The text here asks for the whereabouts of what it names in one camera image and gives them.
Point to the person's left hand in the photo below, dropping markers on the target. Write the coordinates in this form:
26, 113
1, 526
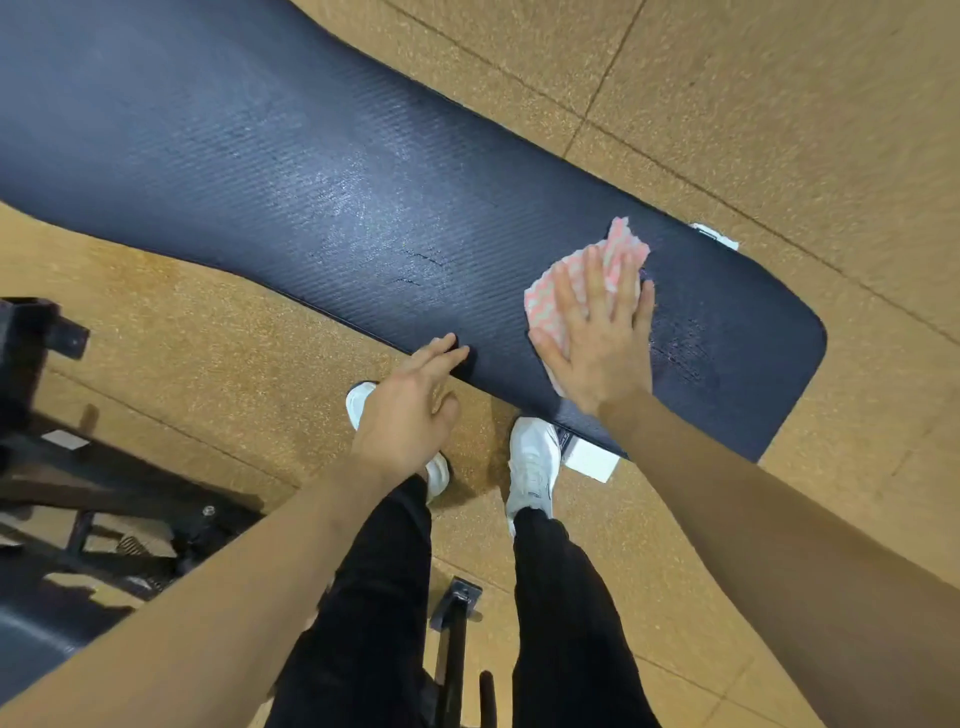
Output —
401, 427

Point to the person's right hand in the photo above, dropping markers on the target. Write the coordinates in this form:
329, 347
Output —
607, 360

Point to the pink white striped cloth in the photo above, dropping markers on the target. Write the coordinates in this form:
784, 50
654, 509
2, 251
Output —
619, 240

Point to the black bench white frame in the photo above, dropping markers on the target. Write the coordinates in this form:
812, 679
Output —
225, 135

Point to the adjustable black weight bench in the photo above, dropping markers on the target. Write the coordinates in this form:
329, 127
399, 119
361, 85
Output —
37, 645

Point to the person's left forearm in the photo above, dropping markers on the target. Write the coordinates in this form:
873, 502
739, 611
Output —
187, 615

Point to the person's right forearm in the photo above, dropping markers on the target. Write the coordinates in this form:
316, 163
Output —
810, 562

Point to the white left shoe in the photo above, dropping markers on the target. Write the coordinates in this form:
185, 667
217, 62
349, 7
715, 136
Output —
437, 472

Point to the white shoe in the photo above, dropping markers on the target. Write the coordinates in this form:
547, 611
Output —
437, 472
534, 465

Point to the white right shoe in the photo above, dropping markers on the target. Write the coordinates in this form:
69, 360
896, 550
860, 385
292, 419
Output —
534, 465

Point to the black trousers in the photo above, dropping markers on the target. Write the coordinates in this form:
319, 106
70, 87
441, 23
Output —
375, 622

